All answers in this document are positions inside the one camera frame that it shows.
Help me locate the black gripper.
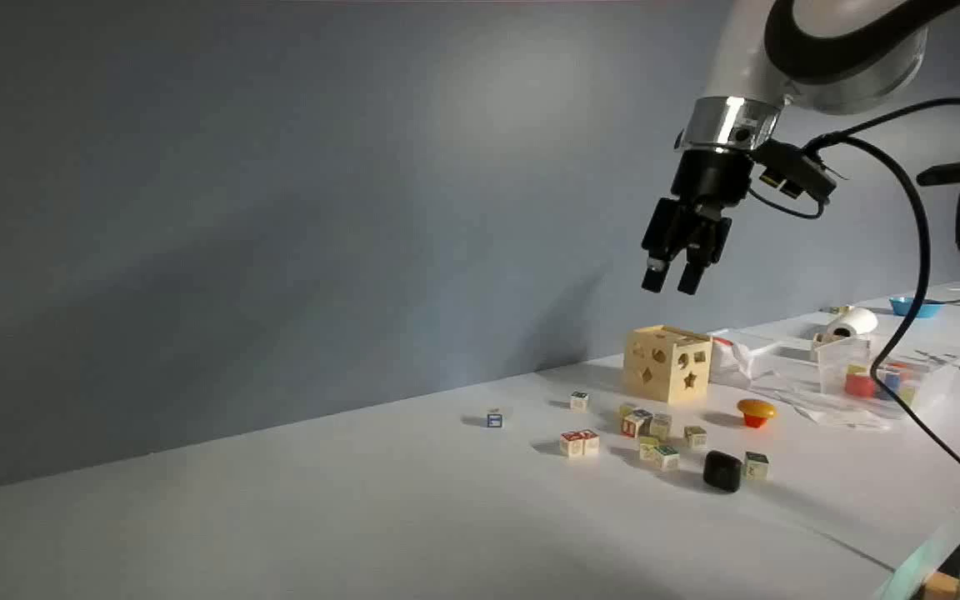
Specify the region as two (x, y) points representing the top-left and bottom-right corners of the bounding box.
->
(640, 147), (755, 299)

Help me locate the small block with red print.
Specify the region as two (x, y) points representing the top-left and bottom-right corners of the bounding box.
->
(552, 426), (603, 464)

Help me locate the black block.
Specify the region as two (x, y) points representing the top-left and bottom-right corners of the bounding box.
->
(699, 446), (745, 496)

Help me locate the wooden shape sorter cube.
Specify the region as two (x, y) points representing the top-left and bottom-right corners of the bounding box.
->
(622, 320), (715, 410)

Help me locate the crumpled clear plastic bag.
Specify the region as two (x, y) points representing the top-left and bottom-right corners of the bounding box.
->
(710, 326), (813, 377)

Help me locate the white roll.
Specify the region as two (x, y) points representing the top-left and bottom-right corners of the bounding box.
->
(815, 306), (882, 347)

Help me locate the blue bowl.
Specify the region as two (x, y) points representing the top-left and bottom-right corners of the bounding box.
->
(889, 292), (948, 323)

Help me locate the clear plastic container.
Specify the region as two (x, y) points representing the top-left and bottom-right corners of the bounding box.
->
(811, 337), (957, 420)

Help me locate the small wooden piece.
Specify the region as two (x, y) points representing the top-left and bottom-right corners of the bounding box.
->
(922, 566), (960, 600)

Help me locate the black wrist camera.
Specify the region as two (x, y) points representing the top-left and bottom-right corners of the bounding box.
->
(751, 135), (839, 211)

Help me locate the black cable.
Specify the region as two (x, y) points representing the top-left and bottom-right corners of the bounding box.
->
(743, 97), (960, 511)

